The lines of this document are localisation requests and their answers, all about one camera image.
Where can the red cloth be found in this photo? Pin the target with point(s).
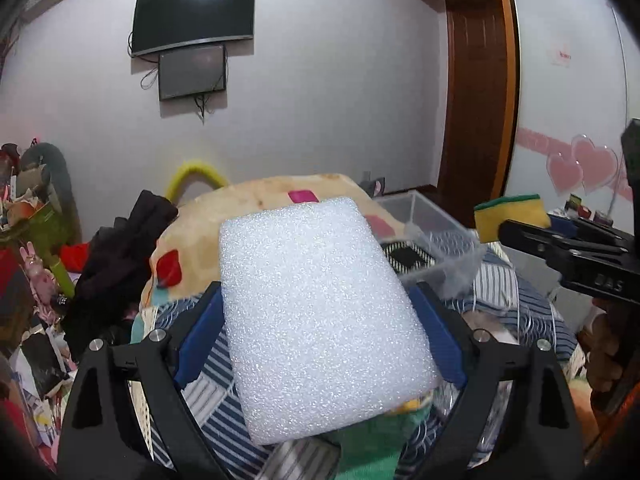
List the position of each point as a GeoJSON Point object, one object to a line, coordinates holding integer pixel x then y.
{"type": "Point", "coordinates": [77, 255]}

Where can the clear plastic storage box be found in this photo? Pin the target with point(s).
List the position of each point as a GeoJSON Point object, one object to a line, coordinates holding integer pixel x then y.
{"type": "Point", "coordinates": [425, 247]}

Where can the large black wall television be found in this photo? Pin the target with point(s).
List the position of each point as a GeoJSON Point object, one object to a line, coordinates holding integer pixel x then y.
{"type": "Point", "coordinates": [194, 16]}

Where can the yellow green sponge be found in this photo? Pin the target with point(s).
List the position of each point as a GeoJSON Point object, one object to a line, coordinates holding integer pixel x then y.
{"type": "Point", "coordinates": [510, 215]}

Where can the green cloth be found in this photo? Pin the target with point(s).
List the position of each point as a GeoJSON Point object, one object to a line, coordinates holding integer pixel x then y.
{"type": "Point", "coordinates": [372, 442]}

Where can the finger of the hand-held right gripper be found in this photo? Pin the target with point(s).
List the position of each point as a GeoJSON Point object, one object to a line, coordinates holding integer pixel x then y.
{"type": "Point", "coordinates": [550, 241]}

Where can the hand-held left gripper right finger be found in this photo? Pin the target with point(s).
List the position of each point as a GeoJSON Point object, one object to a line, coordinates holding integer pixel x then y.
{"type": "Point", "coordinates": [440, 332]}

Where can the small black wall monitor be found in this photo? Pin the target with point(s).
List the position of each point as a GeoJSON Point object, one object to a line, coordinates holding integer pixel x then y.
{"type": "Point", "coordinates": [192, 71]}

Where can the dark clothing pile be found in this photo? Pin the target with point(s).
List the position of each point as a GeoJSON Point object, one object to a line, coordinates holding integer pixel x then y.
{"type": "Point", "coordinates": [117, 265]}

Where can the person's right hand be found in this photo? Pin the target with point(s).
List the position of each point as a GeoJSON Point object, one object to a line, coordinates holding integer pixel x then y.
{"type": "Point", "coordinates": [605, 340]}

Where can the blue striped bedding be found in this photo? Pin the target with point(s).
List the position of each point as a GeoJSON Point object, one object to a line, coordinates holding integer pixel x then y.
{"type": "Point", "coordinates": [505, 290]}

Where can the pink heart wall decoration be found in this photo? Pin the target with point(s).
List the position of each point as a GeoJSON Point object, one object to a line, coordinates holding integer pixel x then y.
{"type": "Point", "coordinates": [585, 162]}

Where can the white foam block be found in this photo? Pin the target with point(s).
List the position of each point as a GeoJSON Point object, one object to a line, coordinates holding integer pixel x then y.
{"type": "Point", "coordinates": [320, 317]}

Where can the wooden door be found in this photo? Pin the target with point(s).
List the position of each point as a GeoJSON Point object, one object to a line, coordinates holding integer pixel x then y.
{"type": "Point", "coordinates": [477, 85]}

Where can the yellow green curved tube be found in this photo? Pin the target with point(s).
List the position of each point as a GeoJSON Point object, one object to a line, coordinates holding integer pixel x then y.
{"type": "Point", "coordinates": [192, 176]}

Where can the pink plush rabbit toy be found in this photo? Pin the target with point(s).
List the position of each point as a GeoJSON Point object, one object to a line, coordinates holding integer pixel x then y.
{"type": "Point", "coordinates": [37, 272]}

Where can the cream patterned blanket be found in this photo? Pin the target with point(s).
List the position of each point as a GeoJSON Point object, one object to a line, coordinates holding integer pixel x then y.
{"type": "Point", "coordinates": [260, 220]}

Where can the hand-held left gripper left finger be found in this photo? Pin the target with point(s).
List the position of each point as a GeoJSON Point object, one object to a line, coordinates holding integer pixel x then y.
{"type": "Point", "coordinates": [196, 341]}

